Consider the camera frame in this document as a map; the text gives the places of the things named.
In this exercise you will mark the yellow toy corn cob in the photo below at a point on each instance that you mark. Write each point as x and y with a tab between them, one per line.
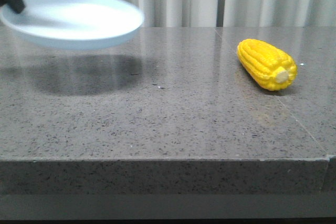
272	68

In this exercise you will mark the light blue round plate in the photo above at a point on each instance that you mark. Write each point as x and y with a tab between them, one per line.
75	24

